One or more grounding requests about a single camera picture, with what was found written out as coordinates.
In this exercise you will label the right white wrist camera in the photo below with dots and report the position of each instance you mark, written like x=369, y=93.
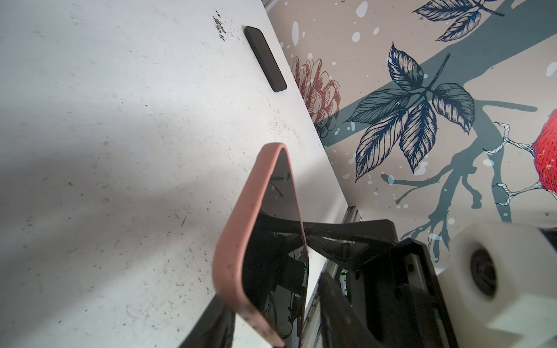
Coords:
x=500, y=286

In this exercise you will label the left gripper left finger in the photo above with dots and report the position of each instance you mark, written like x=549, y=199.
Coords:
x=214, y=329

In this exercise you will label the black phone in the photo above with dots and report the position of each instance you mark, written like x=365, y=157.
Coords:
x=276, y=262
x=265, y=58

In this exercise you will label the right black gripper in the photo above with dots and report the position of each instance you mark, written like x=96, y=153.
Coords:
x=391, y=285

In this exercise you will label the pink phone case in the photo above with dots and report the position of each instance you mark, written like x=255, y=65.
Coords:
x=232, y=245

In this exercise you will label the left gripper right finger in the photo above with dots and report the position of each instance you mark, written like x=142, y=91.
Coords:
x=340, y=326

